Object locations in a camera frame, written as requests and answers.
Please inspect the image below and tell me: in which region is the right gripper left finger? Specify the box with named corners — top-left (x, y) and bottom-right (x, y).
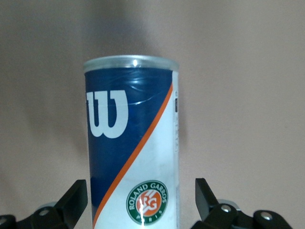
top-left (0, 179), bottom-right (88, 229)

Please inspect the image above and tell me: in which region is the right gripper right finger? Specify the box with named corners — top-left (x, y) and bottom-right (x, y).
top-left (192, 177), bottom-right (294, 229)

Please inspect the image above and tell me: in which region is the blue white tennis ball can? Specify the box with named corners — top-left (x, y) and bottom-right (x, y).
top-left (82, 54), bottom-right (180, 229)

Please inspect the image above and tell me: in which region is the brown table cover mat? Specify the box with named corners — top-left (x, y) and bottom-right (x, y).
top-left (0, 0), bottom-right (305, 229)

